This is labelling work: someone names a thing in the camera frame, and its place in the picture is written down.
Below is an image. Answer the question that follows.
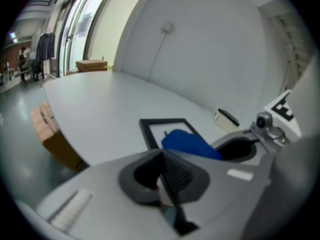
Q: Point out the silver fisheye camera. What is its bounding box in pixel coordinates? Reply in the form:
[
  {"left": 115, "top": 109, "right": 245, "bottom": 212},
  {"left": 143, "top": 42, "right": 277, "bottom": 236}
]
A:
[{"left": 255, "top": 111, "right": 274, "bottom": 130}]

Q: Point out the white table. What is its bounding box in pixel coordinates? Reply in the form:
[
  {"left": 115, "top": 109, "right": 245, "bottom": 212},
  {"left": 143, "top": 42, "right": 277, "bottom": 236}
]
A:
[{"left": 43, "top": 70, "right": 251, "bottom": 167}]

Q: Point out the white wall junction box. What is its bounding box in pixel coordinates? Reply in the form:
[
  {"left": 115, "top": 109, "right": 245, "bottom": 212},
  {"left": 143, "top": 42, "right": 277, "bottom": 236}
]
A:
[{"left": 159, "top": 21, "right": 175, "bottom": 34}]

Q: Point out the blue cloth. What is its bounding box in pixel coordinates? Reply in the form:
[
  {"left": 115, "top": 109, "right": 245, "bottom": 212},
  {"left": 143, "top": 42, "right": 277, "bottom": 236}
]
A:
[{"left": 161, "top": 128, "right": 224, "bottom": 161}]

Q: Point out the taped cardboard box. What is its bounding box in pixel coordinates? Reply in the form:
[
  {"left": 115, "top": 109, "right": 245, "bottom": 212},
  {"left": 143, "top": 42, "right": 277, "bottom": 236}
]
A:
[{"left": 30, "top": 101, "right": 90, "bottom": 173}]

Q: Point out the glass sliding door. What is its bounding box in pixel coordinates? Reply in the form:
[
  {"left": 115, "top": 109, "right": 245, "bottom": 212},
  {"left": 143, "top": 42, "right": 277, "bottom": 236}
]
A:
[{"left": 58, "top": 0, "right": 121, "bottom": 77}]

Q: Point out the cream paper sheet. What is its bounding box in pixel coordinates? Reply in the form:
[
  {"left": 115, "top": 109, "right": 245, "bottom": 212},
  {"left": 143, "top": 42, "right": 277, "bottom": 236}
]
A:
[{"left": 212, "top": 108, "right": 241, "bottom": 134}]

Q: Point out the flat cardboard box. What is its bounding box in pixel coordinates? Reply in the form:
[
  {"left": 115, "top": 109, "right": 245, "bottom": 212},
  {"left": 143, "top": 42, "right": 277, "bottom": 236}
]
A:
[{"left": 75, "top": 59, "right": 108, "bottom": 72}]

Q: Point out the white wall conduit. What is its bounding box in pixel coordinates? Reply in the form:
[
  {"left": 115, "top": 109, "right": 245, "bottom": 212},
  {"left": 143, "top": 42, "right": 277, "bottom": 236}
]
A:
[{"left": 147, "top": 32, "right": 166, "bottom": 84}]

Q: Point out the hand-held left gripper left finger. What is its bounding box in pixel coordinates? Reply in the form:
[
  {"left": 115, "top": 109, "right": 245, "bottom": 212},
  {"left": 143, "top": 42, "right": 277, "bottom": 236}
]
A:
[{"left": 34, "top": 149, "right": 180, "bottom": 240}]

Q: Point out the clothes rack with dark clothes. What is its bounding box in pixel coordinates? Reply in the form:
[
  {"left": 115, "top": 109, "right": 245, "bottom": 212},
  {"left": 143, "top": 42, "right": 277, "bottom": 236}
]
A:
[{"left": 33, "top": 31, "right": 56, "bottom": 82}]

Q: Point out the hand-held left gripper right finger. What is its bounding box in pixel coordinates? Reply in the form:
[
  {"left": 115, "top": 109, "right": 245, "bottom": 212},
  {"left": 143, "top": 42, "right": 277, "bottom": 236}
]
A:
[{"left": 162, "top": 149, "right": 273, "bottom": 229}]

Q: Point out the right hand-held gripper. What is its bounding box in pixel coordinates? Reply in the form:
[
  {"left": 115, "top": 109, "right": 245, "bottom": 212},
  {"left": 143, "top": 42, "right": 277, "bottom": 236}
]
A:
[{"left": 209, "top": 55, "right": 320, "bottom": 166}]

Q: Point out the black framed nature print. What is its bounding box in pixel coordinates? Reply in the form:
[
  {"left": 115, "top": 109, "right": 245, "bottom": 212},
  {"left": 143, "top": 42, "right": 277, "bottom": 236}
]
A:
[{"left": 139, "top": 118, "right": 202, "bottom": 151}]

